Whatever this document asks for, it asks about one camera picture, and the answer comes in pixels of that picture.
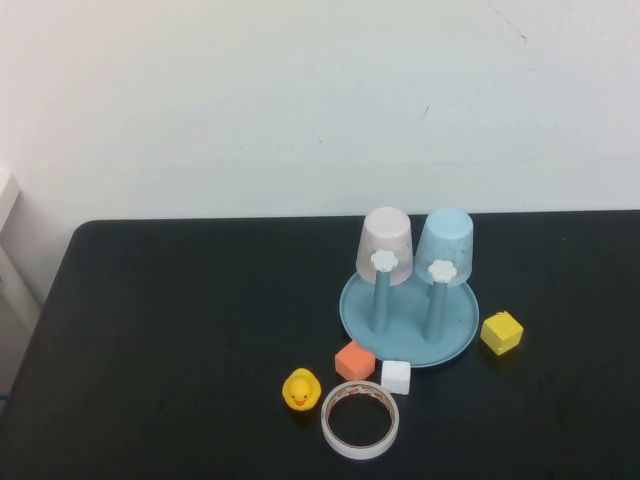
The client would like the light blue cup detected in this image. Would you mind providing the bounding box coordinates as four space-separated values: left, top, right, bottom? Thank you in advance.
413 208 476 288

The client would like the pink cup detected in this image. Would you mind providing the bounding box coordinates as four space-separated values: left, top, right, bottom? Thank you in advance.
354 206 416 291

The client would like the blue cup stand with pegs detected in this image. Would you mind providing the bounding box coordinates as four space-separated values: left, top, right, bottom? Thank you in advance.
338 248 480 369

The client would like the orange cube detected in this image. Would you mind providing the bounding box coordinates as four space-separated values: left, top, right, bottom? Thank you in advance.
333 340 376 382

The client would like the yellow rubber duck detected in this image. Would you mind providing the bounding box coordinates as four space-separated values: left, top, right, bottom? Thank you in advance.
282 368 322 413

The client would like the white cube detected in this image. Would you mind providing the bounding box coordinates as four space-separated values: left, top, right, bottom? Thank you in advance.
380 359 413 397

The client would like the white tape roll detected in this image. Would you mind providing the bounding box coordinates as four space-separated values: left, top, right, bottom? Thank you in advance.
320 379 400 462

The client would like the yellow cube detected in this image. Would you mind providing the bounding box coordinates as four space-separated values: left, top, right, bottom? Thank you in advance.
480 310 526 357

